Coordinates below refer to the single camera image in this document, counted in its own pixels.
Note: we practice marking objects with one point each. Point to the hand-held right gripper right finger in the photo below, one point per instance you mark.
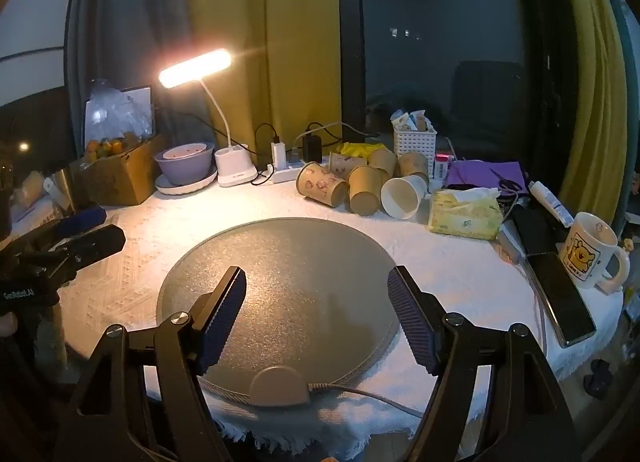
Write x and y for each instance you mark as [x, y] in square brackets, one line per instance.
[412, 322]

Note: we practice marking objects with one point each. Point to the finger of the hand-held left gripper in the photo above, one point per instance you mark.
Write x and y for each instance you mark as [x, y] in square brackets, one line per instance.
[97, 242]
[82, 218]

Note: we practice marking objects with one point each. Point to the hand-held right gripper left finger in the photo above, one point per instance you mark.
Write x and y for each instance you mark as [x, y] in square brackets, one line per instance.
[225, 317]

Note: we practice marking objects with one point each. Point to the cardboard box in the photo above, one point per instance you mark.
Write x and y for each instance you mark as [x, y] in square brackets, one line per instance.
[120, 181]

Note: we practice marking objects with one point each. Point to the pile of small oranges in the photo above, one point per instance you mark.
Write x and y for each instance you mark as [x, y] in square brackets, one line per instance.
[105, 147]

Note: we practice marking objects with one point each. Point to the round grey heating mat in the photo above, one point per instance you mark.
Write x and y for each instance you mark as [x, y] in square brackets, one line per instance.
[300, 287]

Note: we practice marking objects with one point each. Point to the grey mat controller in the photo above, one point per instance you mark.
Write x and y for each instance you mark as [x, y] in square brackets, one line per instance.
[277, 389]

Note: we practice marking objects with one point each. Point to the purple bowl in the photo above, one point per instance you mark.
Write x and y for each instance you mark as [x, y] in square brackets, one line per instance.
[182, 166]

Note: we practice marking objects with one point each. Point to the clear plastic bag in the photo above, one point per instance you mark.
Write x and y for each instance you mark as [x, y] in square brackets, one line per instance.
[120, 111]

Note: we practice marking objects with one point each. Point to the yellow tissue pack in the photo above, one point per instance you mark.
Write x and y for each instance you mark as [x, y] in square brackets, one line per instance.
[465, 217]

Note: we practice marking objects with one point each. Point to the white plate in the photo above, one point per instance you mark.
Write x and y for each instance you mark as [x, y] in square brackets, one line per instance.
[202, 185]

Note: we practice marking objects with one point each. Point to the pile of brown paper cups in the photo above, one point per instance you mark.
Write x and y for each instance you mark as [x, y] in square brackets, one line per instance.
[365, 189]

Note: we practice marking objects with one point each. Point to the black smartphone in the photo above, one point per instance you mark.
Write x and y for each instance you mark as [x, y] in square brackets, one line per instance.
[560, 299]

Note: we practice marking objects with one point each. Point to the black wallet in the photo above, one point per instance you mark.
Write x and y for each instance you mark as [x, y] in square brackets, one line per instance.
[535, 232]

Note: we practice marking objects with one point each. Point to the white desk lamp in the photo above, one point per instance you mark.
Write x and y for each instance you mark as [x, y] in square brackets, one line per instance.
[235, 164]

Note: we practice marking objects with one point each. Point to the white power strip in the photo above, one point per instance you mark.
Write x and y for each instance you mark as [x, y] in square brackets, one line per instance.
[286, 175]

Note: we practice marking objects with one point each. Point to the small white box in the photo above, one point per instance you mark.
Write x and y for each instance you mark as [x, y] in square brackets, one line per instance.
[444, 166]

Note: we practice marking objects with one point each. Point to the purple cloth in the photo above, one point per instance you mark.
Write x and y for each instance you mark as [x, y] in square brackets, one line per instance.
[472, 174]

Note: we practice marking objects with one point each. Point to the black scissors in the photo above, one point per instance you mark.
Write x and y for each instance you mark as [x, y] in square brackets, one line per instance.
[509, 184]

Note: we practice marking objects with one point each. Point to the white charger plug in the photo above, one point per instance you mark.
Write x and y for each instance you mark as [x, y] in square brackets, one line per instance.
[278, 154]

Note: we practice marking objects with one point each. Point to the white plastic basket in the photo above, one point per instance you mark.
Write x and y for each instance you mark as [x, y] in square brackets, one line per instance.
[414, 144]

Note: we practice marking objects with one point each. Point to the white tube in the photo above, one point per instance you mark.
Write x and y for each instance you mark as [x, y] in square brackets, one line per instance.
[550, 203]

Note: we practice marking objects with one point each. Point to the yellow rubber glove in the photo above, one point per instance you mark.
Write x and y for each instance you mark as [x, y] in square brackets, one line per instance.
[357, 148]

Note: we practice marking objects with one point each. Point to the white cartoon mug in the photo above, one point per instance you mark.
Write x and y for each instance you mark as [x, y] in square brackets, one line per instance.
[587, 254]

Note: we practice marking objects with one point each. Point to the black charger plug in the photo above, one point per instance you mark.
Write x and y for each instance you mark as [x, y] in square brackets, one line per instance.
[312, 147]

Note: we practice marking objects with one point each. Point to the bunch of sachets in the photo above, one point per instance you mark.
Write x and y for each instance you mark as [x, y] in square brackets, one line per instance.
[412, 120]

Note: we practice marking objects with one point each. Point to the grey curtain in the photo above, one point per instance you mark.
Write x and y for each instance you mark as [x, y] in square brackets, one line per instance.
[125, 16]

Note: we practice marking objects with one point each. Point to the yellow curtain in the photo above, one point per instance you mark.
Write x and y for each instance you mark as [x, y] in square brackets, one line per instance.
[280, 41]
[600, 91]

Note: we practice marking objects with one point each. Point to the black window frame post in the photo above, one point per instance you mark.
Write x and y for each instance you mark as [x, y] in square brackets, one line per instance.
[350, 41]

